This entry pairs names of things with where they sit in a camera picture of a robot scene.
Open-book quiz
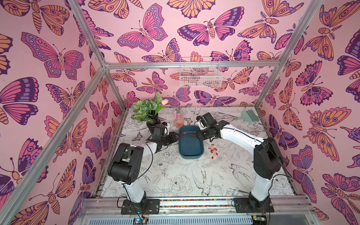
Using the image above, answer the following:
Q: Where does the teal plastic storage box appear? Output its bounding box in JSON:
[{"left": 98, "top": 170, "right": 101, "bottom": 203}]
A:
[{"left": 178, "top": 126, "right": 204, "bottom": 159}]

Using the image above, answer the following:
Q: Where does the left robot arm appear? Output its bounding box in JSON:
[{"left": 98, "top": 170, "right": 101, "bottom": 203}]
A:
[{"left": 107, "top": 122, "right": 177, "bottom": 204}]

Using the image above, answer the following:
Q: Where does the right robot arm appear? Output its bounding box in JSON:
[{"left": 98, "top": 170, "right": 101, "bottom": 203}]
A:
[{"left": 197, "top": 121, "right": 283, "bottom": 203}]

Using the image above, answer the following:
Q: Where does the pink spray bottle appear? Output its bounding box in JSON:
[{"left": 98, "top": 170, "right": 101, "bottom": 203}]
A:
[{"left": 173, "top": 108, "right": 185, "bottom": 128}]

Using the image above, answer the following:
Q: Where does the green plant in black vase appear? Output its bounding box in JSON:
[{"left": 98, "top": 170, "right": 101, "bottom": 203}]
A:
[{"left": 131, "top": 92, "right": 169, "bottom": 134}]

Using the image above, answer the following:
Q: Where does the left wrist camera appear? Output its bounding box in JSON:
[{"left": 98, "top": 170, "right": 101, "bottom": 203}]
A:
[{"left": 161, "top": 121, "right": 169, "bottom": 136}]

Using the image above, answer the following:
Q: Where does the white wire basket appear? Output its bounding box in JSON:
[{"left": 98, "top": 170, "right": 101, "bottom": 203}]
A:
[{"left": 178, "top": 61, "right": 223, "bottom": 88}]

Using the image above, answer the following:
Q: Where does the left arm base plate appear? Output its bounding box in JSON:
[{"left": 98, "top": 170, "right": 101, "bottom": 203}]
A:
[{"left": 121, "top": 199, "right": 160, "bottom": 216}]

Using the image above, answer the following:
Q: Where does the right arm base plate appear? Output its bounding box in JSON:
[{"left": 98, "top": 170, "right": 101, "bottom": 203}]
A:
[{"left": 233, "top": 197, "right": 274, "bottom": 214}]

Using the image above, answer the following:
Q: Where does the aluminium front rail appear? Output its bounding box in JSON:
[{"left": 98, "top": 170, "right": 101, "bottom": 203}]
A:
[{"left": 80, "top": 196, "right": 315, "bottom": 217}]

